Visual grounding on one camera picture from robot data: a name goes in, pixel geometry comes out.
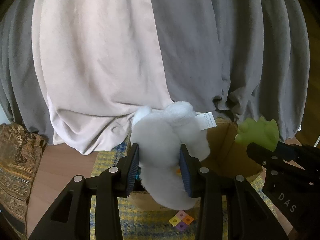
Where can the yellow blue plaid mat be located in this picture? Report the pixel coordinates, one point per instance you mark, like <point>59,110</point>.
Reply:
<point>138,224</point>

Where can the pale pink curtain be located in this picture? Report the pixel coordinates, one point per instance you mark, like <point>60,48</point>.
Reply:
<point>97,62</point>

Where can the green dinosaur toy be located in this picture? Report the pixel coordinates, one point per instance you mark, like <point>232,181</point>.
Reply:
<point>262,132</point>

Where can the brown cardboard box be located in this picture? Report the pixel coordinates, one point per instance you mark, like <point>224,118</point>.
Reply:
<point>227,158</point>

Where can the grey curtain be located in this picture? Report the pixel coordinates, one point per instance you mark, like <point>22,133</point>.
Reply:
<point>235,58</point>

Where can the white bunny plush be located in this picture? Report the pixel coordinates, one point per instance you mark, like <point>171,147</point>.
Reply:
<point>159,135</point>

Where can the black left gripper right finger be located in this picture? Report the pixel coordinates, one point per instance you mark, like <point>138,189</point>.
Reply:
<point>232,202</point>

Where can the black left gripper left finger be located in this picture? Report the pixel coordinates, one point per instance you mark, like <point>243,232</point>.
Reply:
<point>68,217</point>

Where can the four colour block cube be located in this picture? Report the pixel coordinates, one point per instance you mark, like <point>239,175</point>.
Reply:
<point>181,220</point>

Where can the brown paisley cloth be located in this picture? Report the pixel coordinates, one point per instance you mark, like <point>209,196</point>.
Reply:
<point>21,153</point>

